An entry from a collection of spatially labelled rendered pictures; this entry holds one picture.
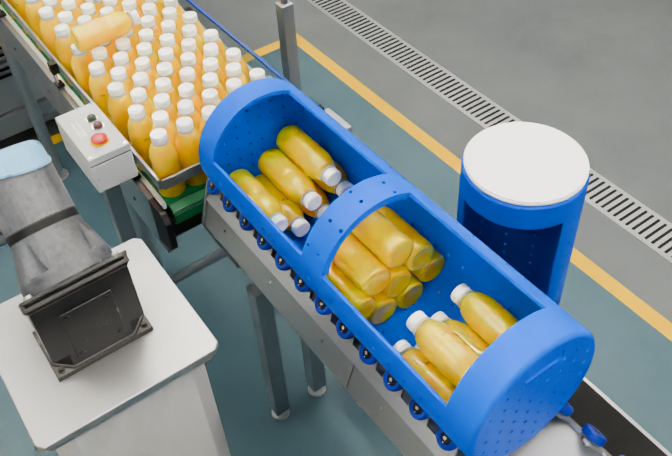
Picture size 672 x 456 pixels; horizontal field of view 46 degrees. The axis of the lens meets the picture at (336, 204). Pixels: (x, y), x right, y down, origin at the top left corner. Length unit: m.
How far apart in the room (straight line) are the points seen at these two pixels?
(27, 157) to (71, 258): 0.17
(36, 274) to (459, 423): 0.69
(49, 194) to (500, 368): 0.73
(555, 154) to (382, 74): 2.09
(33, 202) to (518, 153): 1.06
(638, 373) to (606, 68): 1.70
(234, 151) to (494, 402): 0.87
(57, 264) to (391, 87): 2.70
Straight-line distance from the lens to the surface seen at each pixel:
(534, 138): 1.90
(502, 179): 1.79
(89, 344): 1.37
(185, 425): 1.52
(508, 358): 1.25
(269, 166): 1.76
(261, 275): 1.82
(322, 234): 1.45
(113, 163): 1.88
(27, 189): 1.29
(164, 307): 1.44
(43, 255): 1.28
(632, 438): 2.49
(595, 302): 2.95
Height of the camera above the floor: 2.24
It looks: 45 degrees down
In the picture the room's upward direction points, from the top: 4 degrees counter-clockwise
